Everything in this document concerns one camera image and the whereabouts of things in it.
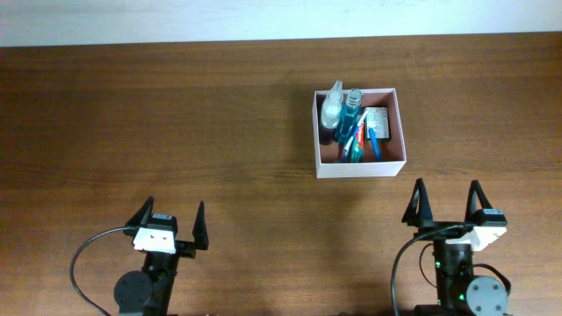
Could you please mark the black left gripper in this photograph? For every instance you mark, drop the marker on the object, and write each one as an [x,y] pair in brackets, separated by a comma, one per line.
[185,247]

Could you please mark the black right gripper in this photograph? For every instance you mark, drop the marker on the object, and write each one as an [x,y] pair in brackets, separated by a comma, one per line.
[443,225]

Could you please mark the blue disposable razor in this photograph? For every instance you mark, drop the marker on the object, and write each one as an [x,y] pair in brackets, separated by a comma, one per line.
[375,145]

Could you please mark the green white toothpaste tube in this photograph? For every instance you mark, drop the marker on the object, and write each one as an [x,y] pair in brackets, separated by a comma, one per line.
[356,152]

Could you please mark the green soap box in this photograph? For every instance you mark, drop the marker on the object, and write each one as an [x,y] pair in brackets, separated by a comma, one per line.
[377,120]

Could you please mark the blue white toothbrush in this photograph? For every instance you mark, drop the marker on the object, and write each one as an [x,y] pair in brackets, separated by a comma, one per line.
[348,143]

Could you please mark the teal mouthwash bottle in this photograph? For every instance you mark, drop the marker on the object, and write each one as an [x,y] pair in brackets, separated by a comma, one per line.
[349,116]

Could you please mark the clear spray bottle dark liquid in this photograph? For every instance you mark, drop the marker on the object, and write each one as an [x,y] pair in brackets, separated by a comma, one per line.
[330,114]

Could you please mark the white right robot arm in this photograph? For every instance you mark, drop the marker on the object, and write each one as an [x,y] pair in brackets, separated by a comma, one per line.
[459,290]

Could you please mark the pink open cardboard box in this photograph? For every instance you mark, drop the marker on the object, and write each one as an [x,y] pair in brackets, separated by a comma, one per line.
[328,157]

